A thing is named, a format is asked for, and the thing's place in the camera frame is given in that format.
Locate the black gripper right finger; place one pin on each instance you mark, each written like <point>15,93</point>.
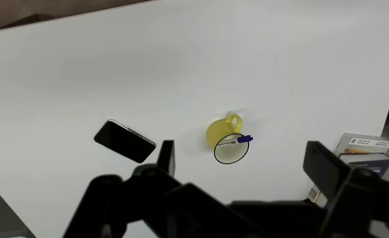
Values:
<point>324,166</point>

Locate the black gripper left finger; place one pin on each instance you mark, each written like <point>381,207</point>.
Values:
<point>166,156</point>

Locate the blue capped white marker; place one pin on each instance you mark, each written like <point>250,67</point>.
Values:
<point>244,138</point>

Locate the yellow enamel cup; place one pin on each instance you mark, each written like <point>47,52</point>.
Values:
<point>215,132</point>

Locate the dark blue book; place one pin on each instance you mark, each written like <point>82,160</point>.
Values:
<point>366,162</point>

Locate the black smartphone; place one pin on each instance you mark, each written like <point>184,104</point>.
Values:
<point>123,140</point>

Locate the white book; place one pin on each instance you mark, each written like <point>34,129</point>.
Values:
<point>363,141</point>

